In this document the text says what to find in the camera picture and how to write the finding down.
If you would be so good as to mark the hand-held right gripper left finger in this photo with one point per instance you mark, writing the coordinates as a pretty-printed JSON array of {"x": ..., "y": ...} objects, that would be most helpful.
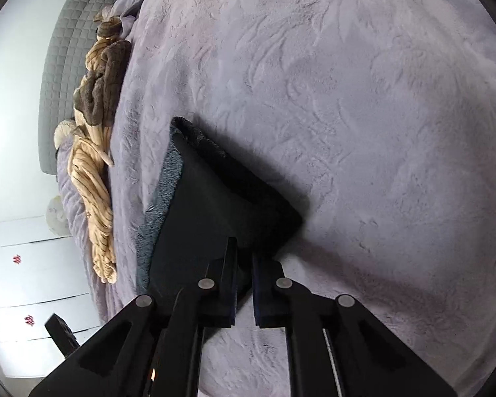
[{"x": 229, "y": 289}]

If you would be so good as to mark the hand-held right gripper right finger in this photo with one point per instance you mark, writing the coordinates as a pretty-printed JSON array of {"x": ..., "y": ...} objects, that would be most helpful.
[{"x": 262, "y": 293}]

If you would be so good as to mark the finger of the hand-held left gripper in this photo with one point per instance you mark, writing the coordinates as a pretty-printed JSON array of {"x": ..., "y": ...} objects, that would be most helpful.
[{"x": 62, "y": 335}]

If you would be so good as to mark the black pants with grey stripe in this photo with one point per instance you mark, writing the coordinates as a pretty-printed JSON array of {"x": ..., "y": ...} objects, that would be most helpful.
[{"x": 206, "y": 215}]

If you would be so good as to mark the white wardrobe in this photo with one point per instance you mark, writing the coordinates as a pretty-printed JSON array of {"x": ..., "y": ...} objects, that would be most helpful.
[{"x": 37, "y": 281}]

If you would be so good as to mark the white floral pillow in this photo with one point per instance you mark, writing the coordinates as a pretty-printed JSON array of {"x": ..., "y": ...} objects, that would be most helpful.
[{"x": 58, "y": 215}]

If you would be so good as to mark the beige striped garment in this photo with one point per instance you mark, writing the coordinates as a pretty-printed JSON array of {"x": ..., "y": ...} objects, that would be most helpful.
[{"x": 95, "y": 198}]

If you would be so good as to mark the purple textured blanket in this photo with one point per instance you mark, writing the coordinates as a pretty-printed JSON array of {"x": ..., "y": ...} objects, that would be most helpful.
[{"x": 334, "y": 111}]

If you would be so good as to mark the brown fuzzy garment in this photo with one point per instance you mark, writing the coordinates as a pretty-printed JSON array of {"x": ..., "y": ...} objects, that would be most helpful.
[{"x": 103, "y": 87}]

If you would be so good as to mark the grey quilted headboard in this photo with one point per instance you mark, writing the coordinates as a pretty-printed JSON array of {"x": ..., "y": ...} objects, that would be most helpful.
[{"x": 66, "y": 49}]

